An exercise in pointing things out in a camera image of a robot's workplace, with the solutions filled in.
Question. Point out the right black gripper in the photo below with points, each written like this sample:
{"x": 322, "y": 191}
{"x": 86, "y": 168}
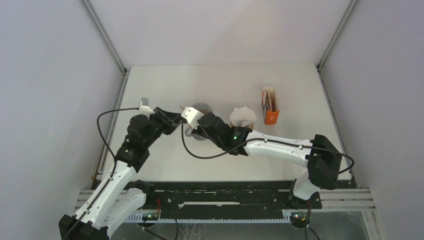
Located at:
{"x": 197, "y": 129}

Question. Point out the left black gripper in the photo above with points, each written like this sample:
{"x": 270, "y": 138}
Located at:
{"x": 170, "y": 120}

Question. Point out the grey glass carafe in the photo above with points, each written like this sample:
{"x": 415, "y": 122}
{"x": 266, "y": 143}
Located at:
{"x": 192, "y": 132}

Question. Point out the grey ribbed dripper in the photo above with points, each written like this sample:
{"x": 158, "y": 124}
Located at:
{"x": 202, "y": 107}

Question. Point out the white paper coffee filter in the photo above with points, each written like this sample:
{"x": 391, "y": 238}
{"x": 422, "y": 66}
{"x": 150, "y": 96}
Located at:
{"x": 242, "y": 117}

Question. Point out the orange coffee filter box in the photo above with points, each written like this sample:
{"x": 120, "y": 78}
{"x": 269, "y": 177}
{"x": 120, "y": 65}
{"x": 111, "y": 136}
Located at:
{"x": 270, "y": 105}

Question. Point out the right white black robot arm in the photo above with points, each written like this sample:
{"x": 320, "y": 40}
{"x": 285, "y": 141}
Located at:
{"x": 318, "y": 156}

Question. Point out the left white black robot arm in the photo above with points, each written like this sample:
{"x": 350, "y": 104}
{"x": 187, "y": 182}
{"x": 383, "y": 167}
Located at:
{"x": 100, "y": 216}

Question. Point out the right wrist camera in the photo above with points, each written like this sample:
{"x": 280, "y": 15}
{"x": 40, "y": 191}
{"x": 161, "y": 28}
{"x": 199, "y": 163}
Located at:
{"x": 192, "y": 116}

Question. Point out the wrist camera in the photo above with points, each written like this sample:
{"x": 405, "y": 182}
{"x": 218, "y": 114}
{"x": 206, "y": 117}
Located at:
{"x": 144, "y": 108}
{"x": 192, "y": 116}

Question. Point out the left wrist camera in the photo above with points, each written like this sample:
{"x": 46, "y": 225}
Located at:
{"x": 144, "y": 108}

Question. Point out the black mounting base plate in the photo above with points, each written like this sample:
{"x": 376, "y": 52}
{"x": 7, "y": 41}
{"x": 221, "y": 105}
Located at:
{"x": 227, "y": 198}

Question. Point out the white cable duct strip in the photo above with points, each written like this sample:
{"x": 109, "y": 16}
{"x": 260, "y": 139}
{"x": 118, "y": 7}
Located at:
{"x": 150, "y": 217}

